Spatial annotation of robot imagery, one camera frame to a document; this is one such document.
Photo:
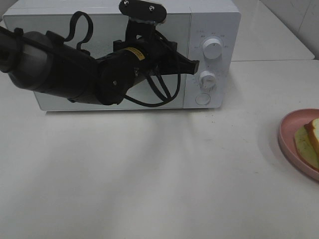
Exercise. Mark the round white door-release button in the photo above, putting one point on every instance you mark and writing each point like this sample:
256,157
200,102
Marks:
203,99

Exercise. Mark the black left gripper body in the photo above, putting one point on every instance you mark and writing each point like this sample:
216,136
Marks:
154,54

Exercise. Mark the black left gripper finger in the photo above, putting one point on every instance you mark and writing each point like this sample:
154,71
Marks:
183,65

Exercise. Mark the white microwave oven body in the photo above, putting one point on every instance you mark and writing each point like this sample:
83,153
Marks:
208,18

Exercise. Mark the upper white power knob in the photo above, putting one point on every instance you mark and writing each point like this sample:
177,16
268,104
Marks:
212,48

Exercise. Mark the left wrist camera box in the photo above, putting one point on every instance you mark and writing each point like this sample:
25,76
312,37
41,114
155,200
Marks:
143,10

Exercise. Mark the white timer knob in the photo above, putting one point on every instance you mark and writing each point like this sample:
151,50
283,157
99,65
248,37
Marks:
207,80

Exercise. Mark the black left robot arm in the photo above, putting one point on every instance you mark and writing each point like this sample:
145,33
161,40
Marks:
44,63

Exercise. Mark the white bread sandwich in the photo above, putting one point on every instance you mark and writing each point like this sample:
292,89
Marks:
307,143

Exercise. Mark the pink round plate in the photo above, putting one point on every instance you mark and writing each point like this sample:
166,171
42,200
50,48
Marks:
286,139

